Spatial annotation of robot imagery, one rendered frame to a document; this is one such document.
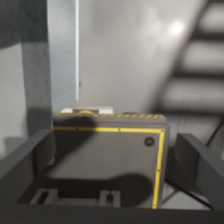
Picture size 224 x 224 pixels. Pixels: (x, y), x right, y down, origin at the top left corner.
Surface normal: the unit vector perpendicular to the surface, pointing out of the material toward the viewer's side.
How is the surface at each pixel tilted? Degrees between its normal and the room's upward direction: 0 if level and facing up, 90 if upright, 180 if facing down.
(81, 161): 0
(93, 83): 0
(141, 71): 0
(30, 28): 67
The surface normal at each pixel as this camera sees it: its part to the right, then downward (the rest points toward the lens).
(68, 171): -0.02, 0.25
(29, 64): 0.91, 0.15
